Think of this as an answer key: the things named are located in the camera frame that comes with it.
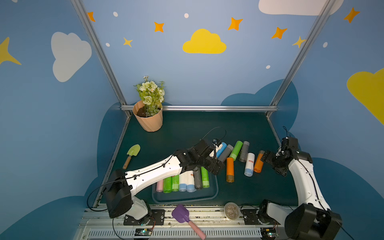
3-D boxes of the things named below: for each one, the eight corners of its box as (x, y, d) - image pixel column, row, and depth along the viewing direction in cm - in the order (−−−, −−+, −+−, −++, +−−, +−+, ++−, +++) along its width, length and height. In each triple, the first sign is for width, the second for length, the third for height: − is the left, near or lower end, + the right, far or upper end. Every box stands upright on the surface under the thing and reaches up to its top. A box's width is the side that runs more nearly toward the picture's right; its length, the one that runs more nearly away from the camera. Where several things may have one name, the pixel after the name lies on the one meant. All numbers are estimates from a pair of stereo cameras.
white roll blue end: (243, 175, 90) (244, 173, 88) (247, 153, 99) (248, 151, 97) (251, 178, 89) (252, 176, 87) (254, 155, 98) (255, 154, 96)
